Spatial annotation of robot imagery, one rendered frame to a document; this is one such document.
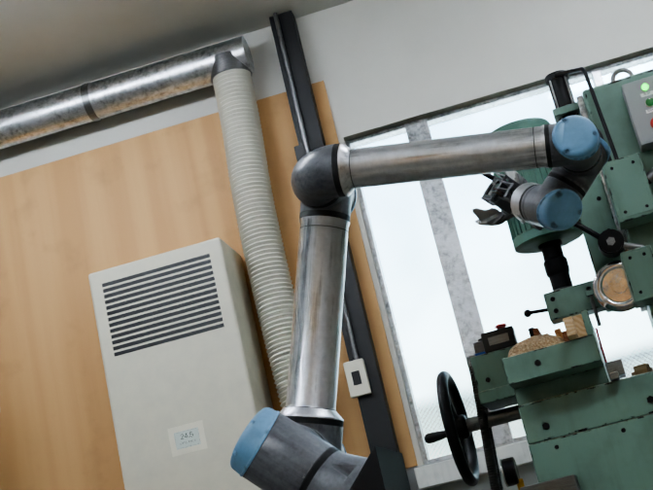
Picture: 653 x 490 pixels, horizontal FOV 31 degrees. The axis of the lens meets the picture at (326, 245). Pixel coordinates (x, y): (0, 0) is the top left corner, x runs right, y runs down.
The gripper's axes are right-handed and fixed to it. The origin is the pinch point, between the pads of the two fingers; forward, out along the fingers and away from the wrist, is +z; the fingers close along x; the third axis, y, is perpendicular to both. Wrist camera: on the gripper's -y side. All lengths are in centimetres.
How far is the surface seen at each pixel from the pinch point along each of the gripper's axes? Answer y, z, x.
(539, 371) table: -16.4, -32.0, 31.0
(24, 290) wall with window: 49, 218, 103
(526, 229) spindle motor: -12.5, 0.9, 1.8
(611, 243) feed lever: -22.5, -19.5, -3.9
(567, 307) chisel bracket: -28.8, -7.8, 12.8
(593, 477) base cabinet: -37, -39, 44
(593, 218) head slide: -22.2, -6.8, -8.8
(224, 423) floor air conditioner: -21, 130, 97
